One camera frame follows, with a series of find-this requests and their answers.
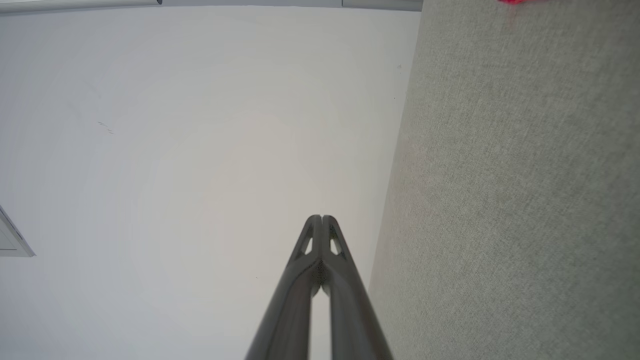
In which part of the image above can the grey skirting strip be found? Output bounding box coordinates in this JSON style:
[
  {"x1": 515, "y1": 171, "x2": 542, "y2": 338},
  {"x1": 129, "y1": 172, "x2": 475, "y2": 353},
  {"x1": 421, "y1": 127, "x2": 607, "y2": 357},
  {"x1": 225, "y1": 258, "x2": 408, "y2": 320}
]
[{"x1": 0, "y1": 0, "x2": 424, "y2": 14}]

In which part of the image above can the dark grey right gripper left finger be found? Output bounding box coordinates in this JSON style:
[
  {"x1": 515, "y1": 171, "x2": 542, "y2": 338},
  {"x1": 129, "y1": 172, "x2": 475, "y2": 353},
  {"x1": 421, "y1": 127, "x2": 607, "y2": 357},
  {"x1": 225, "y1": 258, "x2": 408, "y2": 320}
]
[{"x1": 245, "y1": 215, "x2": 323, "y2": 360}]

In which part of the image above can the grey fabric sofa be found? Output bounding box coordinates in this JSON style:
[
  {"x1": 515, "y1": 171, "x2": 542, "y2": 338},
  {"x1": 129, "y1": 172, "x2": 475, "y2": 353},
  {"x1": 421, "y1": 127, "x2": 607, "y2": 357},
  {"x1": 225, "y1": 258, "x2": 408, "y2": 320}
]
[{"x1": 367, "y1": 0, "x2": 640, "y2": 360}]

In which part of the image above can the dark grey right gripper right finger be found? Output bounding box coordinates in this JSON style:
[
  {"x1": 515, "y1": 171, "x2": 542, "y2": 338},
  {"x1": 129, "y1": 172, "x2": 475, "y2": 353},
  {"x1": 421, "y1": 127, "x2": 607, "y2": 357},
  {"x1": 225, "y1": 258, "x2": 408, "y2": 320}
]
[{"x1": 322, "y1": 215, "x2": 393, "y2": 360}]

